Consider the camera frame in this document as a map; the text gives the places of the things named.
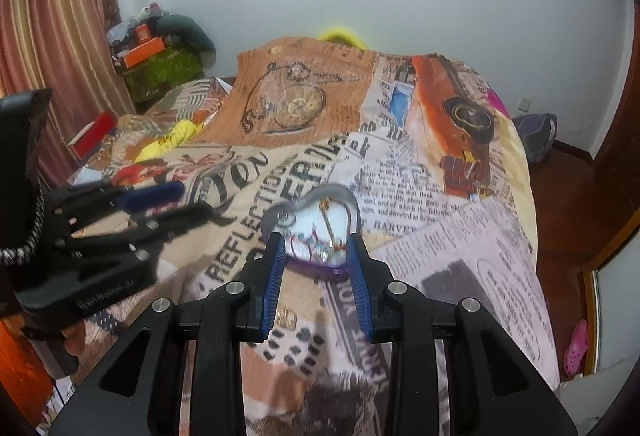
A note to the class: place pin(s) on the small orange box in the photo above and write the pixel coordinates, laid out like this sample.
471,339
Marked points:
143,32

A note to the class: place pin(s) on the orange flat box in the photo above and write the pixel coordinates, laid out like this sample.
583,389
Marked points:
142,53

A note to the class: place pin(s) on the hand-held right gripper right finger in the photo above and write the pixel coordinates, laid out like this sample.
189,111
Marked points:
357,286

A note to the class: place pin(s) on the grey backpack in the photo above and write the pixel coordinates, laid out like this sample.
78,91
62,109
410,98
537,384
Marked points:
537,136

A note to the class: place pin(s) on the plastic bags pile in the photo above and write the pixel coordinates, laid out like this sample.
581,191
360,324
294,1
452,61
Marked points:
132,18

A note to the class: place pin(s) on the red box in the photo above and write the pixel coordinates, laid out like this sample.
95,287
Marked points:
92,133

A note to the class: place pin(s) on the yellow plastic stool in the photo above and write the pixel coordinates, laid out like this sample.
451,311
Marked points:
342,36

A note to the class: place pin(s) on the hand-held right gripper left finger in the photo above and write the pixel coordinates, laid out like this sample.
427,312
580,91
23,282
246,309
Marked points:
272,286

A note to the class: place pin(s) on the pink slipper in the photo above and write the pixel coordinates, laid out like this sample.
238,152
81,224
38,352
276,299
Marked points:
576,348

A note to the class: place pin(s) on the yellow cloth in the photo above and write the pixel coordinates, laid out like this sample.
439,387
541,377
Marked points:
172,138

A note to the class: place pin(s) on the brown wooden door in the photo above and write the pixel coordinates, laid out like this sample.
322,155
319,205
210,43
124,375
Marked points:
622,141

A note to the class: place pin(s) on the striped brown curtain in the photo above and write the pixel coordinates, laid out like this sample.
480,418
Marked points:
55,26

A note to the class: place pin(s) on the heart-shaped tin box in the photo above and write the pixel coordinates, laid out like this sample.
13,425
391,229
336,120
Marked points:
320,216

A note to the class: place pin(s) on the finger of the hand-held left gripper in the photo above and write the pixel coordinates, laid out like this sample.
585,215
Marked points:
175,218
150,196

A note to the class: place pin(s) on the gold rings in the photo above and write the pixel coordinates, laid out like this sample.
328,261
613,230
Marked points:
287,317

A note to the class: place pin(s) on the white wall socket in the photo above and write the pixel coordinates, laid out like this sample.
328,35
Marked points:
524,104

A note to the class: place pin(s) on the cluttered green side cabinet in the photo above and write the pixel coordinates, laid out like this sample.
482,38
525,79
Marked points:
160,76

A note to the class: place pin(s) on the printed newspaper-pattern blanket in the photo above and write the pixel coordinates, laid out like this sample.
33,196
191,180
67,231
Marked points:
425,241

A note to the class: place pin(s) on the dark clothing pile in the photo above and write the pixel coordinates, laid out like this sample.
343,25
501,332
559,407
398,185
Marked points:
187,31

